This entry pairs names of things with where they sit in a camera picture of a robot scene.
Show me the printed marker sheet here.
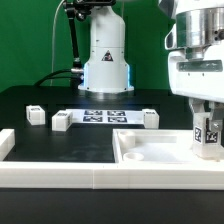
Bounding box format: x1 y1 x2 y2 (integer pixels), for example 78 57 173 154
69 109 143 124

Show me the grey hanging cable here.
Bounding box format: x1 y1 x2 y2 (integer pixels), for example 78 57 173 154
49 0 66 86

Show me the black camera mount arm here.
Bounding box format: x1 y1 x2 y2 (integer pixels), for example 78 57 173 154
63 0 116 89

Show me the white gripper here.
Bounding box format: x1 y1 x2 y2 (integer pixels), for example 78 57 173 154
164 26 224 132

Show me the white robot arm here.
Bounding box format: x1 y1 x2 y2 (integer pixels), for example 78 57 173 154
79 0 224 131

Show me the white U-shaped fence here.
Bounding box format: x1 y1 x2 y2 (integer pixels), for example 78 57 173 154
0 129 224 190

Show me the black cable bundle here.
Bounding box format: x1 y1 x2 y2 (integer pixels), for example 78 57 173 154
34 68 84 88

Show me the white square tabletop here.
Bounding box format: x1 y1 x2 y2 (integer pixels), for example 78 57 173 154
112 129 224 164

